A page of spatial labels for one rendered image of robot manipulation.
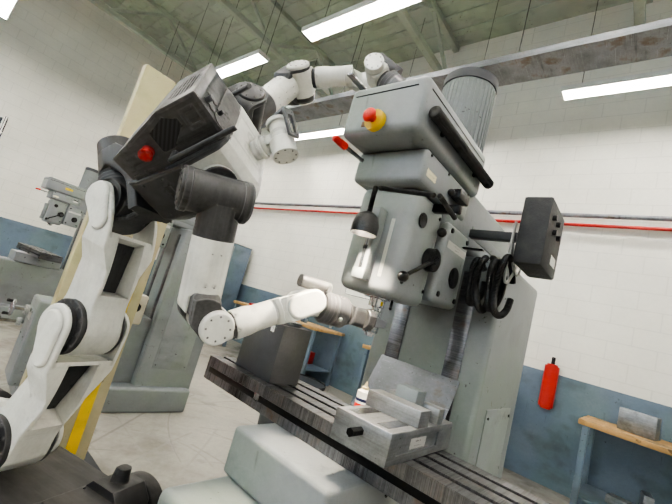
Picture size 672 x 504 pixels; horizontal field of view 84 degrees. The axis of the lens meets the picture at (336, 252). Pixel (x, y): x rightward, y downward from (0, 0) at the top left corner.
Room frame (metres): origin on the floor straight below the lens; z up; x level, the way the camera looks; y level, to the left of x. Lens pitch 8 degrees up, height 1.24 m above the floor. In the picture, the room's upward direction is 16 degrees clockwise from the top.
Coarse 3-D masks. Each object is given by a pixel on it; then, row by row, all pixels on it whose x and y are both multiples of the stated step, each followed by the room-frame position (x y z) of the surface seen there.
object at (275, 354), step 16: (256, 336) 1.33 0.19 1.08; (272, 336) 1.27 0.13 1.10; (288, 336) 1.25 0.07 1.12; (304, 336) 1.29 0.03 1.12; (240, 352) 1.38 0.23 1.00; (256, 352) 1.31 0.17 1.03; (272, 352) 1.25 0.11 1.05; (288, 352) 1.26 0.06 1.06; (304, 352) 1.30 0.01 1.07; (256, 368) 1.29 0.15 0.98; (272, 368) 1.23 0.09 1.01; (288, 368) 1.27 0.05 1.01; (288, 384) 1.28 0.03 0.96
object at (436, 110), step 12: (432, 108) 0.89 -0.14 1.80; (432, 120) 0.90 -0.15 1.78; (444, 120) 0.90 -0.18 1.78; (444, 132) 0.94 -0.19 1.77; (456, 132) 0.95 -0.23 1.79; (456, 144) 0.99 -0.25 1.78; (468, 156) 1.04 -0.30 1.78; (480, 168) 1.11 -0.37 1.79; (480, 180) 1.17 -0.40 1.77; (492, 180) 1.20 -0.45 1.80
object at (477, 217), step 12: (468, 204) 1.22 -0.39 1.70; (480, 204) 1.29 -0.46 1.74; (444, 216) 1.13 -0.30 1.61; (468, 216) 1.24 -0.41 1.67; (480, 216) 1.31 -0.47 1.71; (456, 228) 1.18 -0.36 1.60; (468, 228) 1.25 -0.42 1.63; (480, 228) 1.33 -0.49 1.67; (492, 228) 1.42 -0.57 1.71; (468, 240) 1.27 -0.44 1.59; (480, 240) 1.34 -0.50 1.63; (468, 252) 1.31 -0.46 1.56; (480, 252) 1.37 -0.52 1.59; (492, 252) 1.45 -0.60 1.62; (504, 252) 1.57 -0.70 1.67
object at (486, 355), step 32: (512, 288) 1.33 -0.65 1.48; (384, 320) 1.53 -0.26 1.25; (416, 320) 1.43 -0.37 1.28; (448, 320) 1.35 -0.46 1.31; (480, 320) 1.28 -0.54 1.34; (512, 320) 1.39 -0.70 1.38; (384, 352) 1.50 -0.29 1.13; (416, 352) 1.41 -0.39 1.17; (448, 352) 1.33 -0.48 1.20; (480, 352) 1.26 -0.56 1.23; (512, 352) 1.45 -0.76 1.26; (480, 384) 1.26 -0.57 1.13; (512, 384) 1.52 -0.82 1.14; (448, 416) 1.30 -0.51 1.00; (480, 416) 1.28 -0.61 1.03; (512, 416) 1.60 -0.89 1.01; (448, 448) 1.29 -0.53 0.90; (480, 448) 1.32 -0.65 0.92
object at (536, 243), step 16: (528, 208) 1.07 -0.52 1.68; (544, 208) 1.04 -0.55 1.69; (528, 224) 1.06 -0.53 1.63; (544, 224) 1.03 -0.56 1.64; (560, 224) 1.09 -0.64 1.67; (528, 240) 1.06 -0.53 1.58; (544, 240) 1.03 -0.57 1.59; (560, 240) 1.12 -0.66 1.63; (528, 256) 1.05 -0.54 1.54; (544, 256) 1.04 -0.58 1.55; (528, 272) 1.15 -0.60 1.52; (544, 272) 1.10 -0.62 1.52
